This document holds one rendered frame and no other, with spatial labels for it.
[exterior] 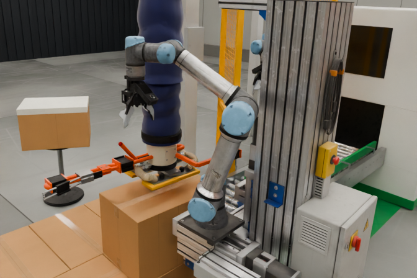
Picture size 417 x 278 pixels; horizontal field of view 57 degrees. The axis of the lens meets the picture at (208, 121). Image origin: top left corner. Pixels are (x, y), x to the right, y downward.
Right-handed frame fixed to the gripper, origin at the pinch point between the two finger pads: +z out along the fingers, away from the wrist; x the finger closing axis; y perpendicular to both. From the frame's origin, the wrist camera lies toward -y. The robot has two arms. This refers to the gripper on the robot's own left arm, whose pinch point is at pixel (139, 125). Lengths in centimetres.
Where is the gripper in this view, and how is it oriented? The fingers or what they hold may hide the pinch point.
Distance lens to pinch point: 159.5
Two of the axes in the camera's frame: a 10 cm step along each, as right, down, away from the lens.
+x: -6.7, 2.1, -7.2
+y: -7.5, -2.3, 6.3
